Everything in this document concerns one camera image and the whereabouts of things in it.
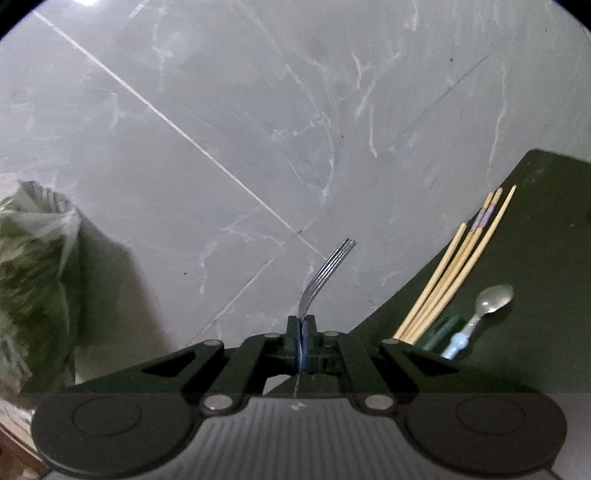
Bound metal fork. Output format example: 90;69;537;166
297;238;356;319

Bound plain wooden chopstick long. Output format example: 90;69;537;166
406;185;517;345

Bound metal spoon blue handle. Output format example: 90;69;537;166
441;284;514;360

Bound dark green handled scissors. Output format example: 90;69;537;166
420;315;462;351

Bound clear bag of greens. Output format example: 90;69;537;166
1;175;82;400

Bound wooden chopstick purple band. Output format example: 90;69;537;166
397;187;503;342
401;191;498;340

